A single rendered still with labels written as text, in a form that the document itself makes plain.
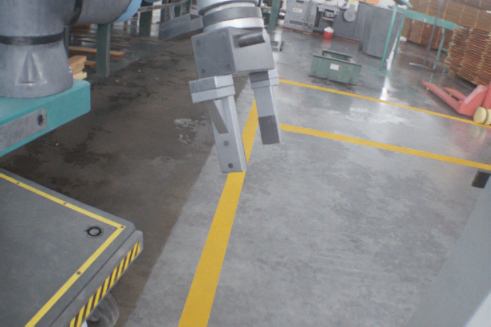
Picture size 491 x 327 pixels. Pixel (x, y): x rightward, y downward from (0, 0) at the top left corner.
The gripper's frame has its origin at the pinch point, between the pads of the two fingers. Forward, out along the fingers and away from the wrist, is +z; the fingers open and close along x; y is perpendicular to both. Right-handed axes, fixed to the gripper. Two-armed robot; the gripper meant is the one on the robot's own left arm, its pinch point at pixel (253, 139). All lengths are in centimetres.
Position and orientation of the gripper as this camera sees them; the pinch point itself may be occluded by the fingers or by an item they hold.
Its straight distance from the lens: 43.8
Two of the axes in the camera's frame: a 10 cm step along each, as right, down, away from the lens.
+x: 3.4, -2.2, 9.1
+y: 9.2, -1.1, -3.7
